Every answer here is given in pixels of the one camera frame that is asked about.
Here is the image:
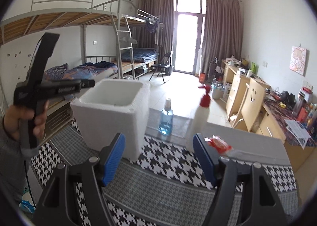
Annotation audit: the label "blue spray bottle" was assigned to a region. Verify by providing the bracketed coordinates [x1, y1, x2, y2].
[158, 98, 174, 135]

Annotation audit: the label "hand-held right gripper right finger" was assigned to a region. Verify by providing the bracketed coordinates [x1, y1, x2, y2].
[193, 133, 289, 226]

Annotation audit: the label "white bucket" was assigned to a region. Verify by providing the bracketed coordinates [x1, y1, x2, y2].
[211, 83, 224, 100]

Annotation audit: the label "pink wall poster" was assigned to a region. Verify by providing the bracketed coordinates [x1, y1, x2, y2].
[289, 46, 307, 76]

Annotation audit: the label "light wooden drawer desk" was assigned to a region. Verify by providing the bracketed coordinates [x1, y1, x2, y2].
[220, 59, 250, 120]

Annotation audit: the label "person's left forearm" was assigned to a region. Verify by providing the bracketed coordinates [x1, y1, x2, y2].
[0, 114, 28, 204]

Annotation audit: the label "small metal bunk bed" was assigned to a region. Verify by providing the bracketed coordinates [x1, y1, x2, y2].
[121, 9, 164, 79]

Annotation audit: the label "blue plastic bag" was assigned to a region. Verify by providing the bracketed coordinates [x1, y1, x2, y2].
[20, 200, 36, 214]

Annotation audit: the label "red snack packet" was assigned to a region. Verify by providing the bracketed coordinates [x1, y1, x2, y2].
[204, 135, 248, 157]

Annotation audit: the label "hanging dark clothes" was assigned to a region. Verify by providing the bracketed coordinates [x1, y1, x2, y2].
[145, 19, 159, 34]

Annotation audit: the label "blue plaid bedding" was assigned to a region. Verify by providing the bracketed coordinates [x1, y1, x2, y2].
[121, 48, 159, 62]

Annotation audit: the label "wide brown curtain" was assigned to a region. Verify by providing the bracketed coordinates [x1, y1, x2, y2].
[202, 0, 242, 78]

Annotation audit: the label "black wire basket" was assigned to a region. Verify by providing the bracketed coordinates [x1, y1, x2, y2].
[209, 58, 223, 78]

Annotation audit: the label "black folding chair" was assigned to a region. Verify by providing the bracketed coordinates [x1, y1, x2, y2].
[149, 51, 174, 83]

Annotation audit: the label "glass balcony door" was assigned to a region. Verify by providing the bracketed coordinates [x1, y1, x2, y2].
[172, 0, 207, 74]

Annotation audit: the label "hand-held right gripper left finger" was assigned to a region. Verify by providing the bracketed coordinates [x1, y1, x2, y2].
[36, 132, 126, 226]

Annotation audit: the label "wooden chair with smiley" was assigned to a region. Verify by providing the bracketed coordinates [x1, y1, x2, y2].
[238, 77, 266, 132]

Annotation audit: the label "large metal bunk bed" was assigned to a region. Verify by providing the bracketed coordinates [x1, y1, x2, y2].
[0, 0, 136, 127]

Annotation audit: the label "white pump bottle red cap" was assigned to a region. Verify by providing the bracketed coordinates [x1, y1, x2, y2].
[186, 85, 212, 153]

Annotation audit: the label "printed paper sheets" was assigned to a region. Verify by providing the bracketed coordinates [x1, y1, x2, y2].
[285, 118, 311, 148]

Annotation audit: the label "white foam box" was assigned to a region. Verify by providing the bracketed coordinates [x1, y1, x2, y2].
[70, 79, 151, 162]

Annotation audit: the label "houndstooth tablecloth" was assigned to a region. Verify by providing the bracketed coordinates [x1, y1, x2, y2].
[30, 108, 301, 226]

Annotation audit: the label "narrow brown curtain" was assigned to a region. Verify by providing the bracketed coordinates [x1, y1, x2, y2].
[137, 0, 175, 68]

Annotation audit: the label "patterned blue quilt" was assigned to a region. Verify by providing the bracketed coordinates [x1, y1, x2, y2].
[43, 61, 118, 83]

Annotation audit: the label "steel thermos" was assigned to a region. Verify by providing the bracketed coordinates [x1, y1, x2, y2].
[292, 92, 304, 115]

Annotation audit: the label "wooden desk with patterned cloth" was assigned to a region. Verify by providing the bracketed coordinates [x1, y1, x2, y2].
[255, 90, 317, 172]

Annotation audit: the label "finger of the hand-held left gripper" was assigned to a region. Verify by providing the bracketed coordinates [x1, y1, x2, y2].
[52, 79, 96, 89]

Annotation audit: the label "black cable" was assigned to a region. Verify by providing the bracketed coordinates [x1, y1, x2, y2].
[23, 157, 37, 207]

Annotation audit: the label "person's left hand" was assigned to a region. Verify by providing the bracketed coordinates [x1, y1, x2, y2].
[3, 100, 50, 142]

